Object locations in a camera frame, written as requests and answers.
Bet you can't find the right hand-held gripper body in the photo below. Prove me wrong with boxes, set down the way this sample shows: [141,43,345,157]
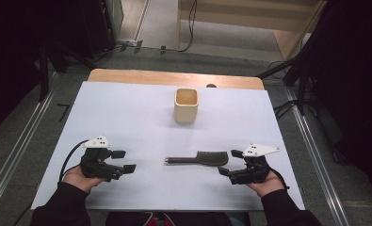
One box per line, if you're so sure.
[228,143,282,186]

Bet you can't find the light wooden shelf unit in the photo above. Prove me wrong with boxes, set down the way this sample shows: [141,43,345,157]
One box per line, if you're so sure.
[176,0,329,61]

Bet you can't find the metal floor rail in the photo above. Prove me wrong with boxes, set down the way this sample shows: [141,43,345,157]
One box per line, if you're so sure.
[283,87,351,226]
[0,72,61,218]

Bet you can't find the black floor cables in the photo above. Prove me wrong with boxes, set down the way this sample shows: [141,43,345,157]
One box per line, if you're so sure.
[272,99,301,121]

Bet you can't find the person's lap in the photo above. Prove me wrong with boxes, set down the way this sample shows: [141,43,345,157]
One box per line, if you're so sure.
[105,211,249,226]

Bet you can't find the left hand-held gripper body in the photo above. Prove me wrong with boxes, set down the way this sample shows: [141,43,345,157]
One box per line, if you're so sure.
[79,135,125,184]

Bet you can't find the black comb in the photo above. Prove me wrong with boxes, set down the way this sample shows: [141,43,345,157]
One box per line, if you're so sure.
[164,151,230,167]

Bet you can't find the person's right hand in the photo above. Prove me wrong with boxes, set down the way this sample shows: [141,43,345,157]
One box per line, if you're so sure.
[246,169,285,198]

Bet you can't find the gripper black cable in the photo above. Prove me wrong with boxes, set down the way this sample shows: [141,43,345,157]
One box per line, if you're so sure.
[268,169,291,190]
[58,139,90,183]

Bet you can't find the hanging black cable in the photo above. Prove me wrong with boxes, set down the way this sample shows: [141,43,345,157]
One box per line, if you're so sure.
[177,0,198,53]

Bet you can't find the white board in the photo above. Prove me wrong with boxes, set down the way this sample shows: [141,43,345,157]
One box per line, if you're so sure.
[31,81,305,211]

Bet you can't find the wooden table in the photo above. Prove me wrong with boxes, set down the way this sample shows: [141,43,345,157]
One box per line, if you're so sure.
[88,69,266,91]

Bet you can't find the dark cabinet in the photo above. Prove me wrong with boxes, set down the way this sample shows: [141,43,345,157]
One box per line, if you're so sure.
[78,0,125,59]

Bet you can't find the beige square cup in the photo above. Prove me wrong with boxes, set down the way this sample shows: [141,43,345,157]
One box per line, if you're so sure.
[173,88,200,124]

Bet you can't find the black metal stand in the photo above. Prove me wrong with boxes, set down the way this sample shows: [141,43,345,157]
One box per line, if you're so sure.
[36,39,97,102]
[256,0,342,117]

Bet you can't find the person's left hand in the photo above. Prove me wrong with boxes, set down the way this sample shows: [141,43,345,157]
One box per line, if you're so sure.
[62,164,107,193]

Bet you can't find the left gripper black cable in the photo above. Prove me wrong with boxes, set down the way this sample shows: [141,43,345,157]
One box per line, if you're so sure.
[58,139,90,183]

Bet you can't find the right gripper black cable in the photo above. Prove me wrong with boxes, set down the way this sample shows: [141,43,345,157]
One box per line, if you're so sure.
[268,169,291,190]

